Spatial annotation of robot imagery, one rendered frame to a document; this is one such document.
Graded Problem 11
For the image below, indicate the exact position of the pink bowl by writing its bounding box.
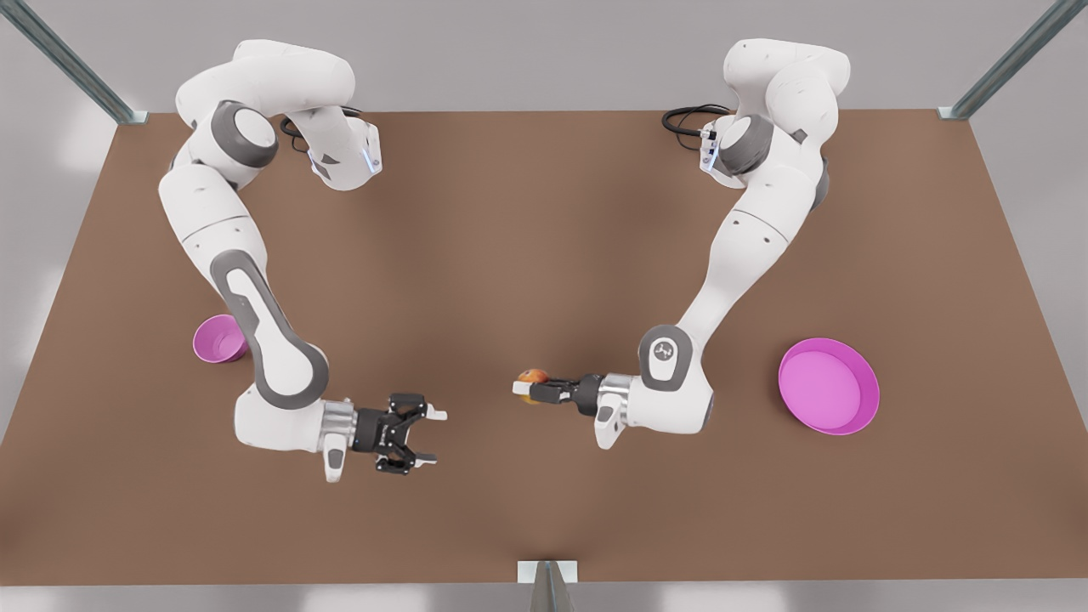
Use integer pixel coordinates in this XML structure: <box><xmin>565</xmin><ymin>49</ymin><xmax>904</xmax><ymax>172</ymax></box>
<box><xmin>192</xmin><ymin>314</ymin><xmax>251</xmax><ymax>365</ymax></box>

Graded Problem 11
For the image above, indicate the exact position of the pink plate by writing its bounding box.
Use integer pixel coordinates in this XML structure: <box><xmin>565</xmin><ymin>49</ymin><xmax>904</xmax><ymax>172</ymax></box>
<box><xmin>778</xmin><ymin>337</ymin><xmax>881</xmax><ymax>437</ymax></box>

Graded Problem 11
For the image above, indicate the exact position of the silver frame post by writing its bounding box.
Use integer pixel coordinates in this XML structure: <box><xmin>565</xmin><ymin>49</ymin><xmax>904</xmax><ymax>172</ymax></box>
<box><xmin>0</xmin><ymin>0</ymin><xmax>149</xmax><ymax>126</ymax></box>
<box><xmin>938</xmin><ymin>0</ymin><xmax>1088</xmax><ymax>121</ymax></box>
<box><xmin>518</xmin><ymin>560</ymin><xmax>579</xmax><ymax>612</ymax></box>

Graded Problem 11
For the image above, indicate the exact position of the black cable loop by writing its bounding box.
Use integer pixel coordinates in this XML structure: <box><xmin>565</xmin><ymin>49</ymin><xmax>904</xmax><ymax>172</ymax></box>
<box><xmin>661</xmin><ymin>105</ymin><xmax>734</xmax><ymax>138</ymax></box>
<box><xmin>280</xmin><ymin>106</ymin><xmax>364</xmax><ymax>155</ymax></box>

